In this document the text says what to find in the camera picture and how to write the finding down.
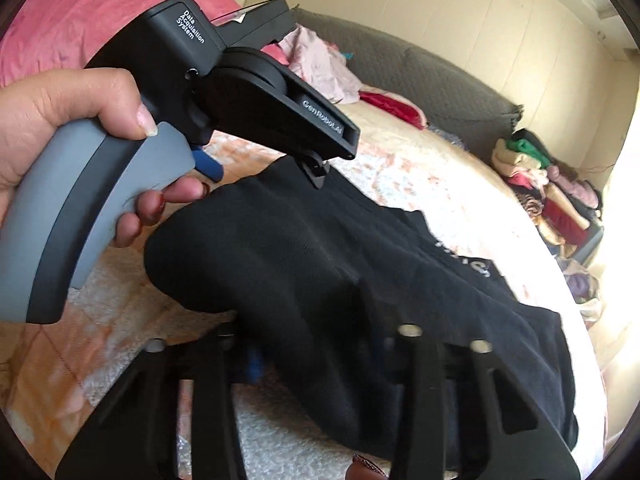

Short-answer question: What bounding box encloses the black sweater with orange patches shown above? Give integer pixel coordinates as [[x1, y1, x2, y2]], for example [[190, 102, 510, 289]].
[[144, 156, 579, 476]]

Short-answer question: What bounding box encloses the red cloth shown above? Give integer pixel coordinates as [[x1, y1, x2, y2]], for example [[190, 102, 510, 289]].
[[359, 89, 430, 131]]

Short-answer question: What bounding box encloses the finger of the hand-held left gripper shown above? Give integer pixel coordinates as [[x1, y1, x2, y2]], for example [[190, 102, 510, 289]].
[[191, 145, 225, 183], [299, 151, 330, 190]]

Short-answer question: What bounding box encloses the person's left hand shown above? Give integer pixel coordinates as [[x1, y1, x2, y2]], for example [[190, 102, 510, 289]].
[[0, 67, 212, 249]]

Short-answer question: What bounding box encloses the peach floral patterned bedspread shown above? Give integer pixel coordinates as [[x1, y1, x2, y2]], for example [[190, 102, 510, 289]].
[[0, 100, 608, 480]]

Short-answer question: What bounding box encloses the pile of folded clothes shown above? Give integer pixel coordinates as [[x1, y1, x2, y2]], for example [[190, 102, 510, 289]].
[[492, 129, 603, 256]]

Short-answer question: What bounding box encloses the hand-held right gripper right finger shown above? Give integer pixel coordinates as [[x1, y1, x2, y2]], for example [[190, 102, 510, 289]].
[[386, 324, 582, 480]]

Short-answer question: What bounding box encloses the heap of purple clothes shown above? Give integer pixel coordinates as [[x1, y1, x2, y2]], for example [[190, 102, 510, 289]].
[[560, 257, 603, 306]]

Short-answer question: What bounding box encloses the dark patterned cloth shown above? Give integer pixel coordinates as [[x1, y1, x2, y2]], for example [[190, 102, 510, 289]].
[[427, 125, 468, 150]]

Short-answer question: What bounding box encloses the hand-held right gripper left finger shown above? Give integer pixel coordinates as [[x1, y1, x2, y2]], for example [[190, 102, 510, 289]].
[[55, 324, 267, 480]]

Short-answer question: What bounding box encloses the pink blanket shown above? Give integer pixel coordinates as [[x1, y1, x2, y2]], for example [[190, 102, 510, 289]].
[[0, 0, 290, 89]]

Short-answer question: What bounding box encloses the heap of light pink clothes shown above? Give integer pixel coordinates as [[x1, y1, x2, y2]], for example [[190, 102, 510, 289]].
[[277, 25, 362, 106]]

